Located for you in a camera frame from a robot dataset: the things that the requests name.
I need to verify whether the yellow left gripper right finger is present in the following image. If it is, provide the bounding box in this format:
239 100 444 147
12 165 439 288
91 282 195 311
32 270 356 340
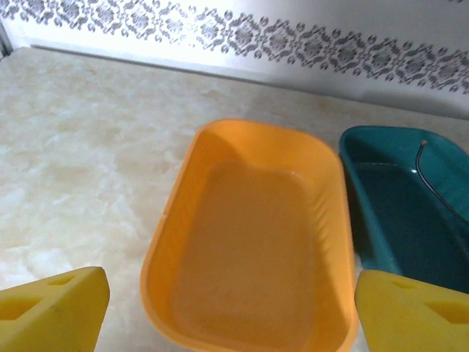
355 270 469 352

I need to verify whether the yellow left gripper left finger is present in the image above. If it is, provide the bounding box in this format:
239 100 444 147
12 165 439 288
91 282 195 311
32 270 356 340
0 266 111 352

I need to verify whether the thin black cable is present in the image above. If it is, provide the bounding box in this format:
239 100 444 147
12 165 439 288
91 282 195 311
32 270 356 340
416 140 469 223

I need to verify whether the teal plastic bin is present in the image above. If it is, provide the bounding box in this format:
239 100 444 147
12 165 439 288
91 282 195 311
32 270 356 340
339 125 469 294

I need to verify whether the orange plastic bin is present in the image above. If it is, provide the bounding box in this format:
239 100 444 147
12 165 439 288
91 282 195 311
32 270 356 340
140 117 359 352

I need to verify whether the aluminium frame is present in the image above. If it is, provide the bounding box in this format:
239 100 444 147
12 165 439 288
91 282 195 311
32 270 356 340
0 21 12 56

